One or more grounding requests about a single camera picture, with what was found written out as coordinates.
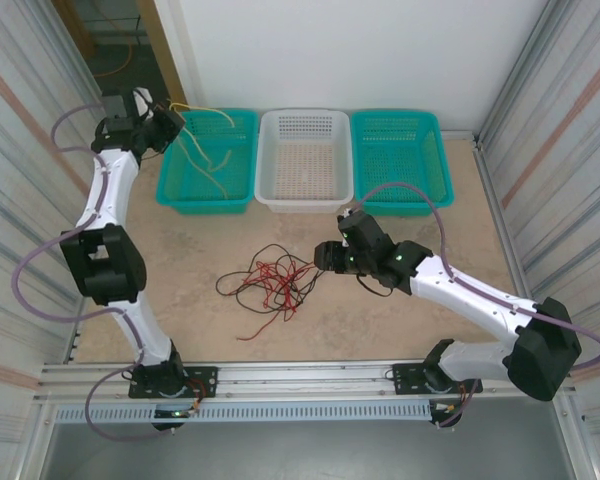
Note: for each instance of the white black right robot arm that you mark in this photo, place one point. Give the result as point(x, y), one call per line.
point(455, 305)

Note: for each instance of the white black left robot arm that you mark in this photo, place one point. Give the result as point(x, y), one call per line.
point(117, 185)

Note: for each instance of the teal plastic basket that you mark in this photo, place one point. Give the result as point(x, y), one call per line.
point(200, 150)
point(400, 145)

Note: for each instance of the white plastic basket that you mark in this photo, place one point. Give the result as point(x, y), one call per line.
point(305, 145)

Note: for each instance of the wooden board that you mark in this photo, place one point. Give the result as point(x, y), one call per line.
point(77, 25)

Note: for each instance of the grey metal sheet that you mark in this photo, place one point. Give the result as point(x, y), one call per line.
point(305, 455)

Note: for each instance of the wooden door frame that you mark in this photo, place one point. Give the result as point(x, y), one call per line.
point(155, 30)

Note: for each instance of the corrugated enclosure side panel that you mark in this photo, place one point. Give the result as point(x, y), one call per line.
point(580, 150)
point(20, 150)

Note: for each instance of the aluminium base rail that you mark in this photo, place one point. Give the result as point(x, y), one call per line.
point(305, 380)

